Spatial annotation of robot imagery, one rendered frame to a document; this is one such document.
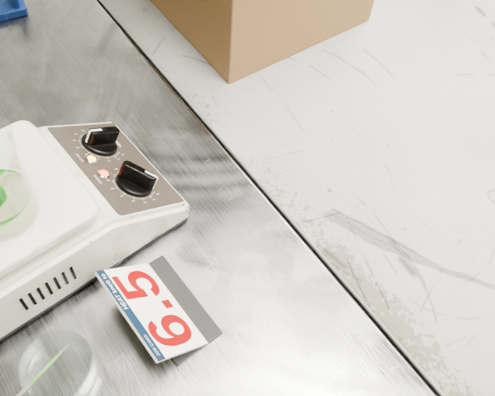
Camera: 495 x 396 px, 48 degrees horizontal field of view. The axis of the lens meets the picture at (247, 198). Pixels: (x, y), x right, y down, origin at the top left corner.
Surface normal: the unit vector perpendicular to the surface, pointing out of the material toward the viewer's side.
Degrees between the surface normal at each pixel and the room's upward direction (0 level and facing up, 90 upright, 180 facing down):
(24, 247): 0
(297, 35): 90
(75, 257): 90
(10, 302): 90
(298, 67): 0
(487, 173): 0
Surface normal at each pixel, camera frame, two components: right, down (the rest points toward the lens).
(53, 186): 0.06, -0.56
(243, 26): 0.58, 0.69
